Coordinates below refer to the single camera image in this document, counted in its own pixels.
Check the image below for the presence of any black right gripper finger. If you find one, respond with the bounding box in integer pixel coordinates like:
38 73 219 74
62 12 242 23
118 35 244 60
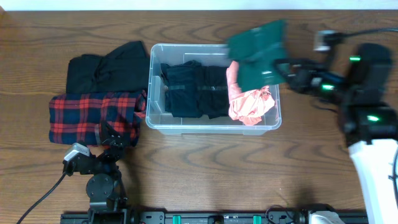
275 67 300 90
273 58 317 69

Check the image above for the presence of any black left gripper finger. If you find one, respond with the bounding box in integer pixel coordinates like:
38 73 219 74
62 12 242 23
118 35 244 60
95 123 108 146
104 121 125 147

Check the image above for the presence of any red navy plaid shirt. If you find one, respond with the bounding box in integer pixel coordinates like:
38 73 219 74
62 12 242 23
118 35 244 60
49 90 147 146

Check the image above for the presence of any dark green garment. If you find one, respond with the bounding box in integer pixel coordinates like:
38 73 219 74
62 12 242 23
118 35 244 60
227 20 287 91

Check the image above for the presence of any pink t-shirt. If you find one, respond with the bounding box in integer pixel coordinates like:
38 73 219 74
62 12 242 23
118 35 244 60
226 61 275 126

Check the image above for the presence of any black shirt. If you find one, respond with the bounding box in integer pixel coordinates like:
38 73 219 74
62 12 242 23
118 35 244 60
66 41 150 94

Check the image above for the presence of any black garment with tape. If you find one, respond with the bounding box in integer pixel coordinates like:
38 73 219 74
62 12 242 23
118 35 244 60
197 66 229 119

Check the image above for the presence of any dark navy garment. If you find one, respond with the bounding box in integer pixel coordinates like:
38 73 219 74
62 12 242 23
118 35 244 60
161 60 203 118

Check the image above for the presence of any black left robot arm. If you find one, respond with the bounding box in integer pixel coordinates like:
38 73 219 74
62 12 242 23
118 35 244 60
73 121 129 224

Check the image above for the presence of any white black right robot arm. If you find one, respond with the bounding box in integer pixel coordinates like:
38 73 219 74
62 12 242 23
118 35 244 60
273 43 397 223

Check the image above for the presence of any clear plastic storage container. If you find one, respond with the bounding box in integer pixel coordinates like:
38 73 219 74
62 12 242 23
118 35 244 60
146 44 282 136

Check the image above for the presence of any black left camera cable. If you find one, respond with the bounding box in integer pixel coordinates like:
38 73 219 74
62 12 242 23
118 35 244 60
15 171 68 224

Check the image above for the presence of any black camera cable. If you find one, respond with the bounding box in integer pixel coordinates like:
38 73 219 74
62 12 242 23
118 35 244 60
335 27 398 40
15 171 68 224

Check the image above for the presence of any black right camera cable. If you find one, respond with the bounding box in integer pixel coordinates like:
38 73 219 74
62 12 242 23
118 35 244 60
335 27 398 40

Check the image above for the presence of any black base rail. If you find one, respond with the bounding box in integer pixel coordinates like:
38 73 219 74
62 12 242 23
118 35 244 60
60 210 369 224

